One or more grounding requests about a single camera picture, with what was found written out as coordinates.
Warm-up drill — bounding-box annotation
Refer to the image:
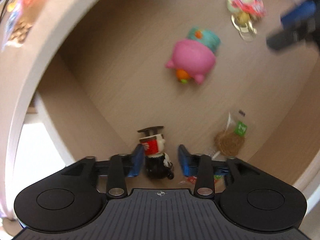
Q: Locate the black figurine keychain red top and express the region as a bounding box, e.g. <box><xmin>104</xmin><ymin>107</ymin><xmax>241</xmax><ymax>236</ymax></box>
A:
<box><xmin>137</xmin><ymin>126</ymin><xmax>174</xmax><ymax>180</ymax></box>

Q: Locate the hawthorn snack clear packet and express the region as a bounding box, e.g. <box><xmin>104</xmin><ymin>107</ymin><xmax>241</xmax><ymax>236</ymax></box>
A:
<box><xmin>211</xmin><ymin>109</ymin><xmax>249</xmax><ymax>160</ymax></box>

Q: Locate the pink pig plush toy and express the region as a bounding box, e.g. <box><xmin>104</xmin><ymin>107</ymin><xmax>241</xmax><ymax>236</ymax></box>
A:
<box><xmin>165</xmin><ymin>27</ymin><xmax>221</xmax><ymax>85</ymax></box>

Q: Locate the wooden drawer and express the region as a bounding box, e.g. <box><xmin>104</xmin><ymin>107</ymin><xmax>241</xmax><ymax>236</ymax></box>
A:
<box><xmin>1</xmin><ymin>0</ymin><xmax>319</xmax><ymax>218</ymax></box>

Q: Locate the peanut snack packet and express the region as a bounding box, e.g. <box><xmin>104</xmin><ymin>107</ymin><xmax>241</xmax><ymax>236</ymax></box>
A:
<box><xmin>1</xmin><ymin>0</ymin><xmax>39</xmax><ymax>51</ymax></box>

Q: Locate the toy camera keychain with bell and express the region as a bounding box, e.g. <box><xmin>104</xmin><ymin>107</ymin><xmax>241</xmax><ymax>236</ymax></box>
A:
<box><xmin>226</xmin><ymin>0</ymin><xmax>266</xmax><ymax>42</ymax></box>

